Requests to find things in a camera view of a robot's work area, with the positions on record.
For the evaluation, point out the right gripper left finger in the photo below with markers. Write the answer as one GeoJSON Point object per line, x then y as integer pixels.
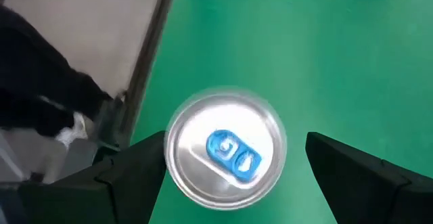
{"type": "Point", "coordinates": [128, 183]}

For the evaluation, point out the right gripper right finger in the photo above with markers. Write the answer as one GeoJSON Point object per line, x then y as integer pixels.
{"type": "Point", "coordinates": [365, 190]}

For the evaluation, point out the blue silver Red Bull can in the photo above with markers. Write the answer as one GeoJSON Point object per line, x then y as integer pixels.
{"type": "Point", "coordinates": [223, 115]}

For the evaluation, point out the person's leg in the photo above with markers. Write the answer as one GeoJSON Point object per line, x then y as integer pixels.
{"type": "Point", "coordinates": [34, 82]}

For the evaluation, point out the green table mat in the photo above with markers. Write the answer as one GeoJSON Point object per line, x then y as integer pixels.
{"type": "Point", "coordinates": [304, 48]}

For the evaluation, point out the black table frame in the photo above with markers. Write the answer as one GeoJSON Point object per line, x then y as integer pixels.
{"type": "Point", "coordinates": [149, 48]}

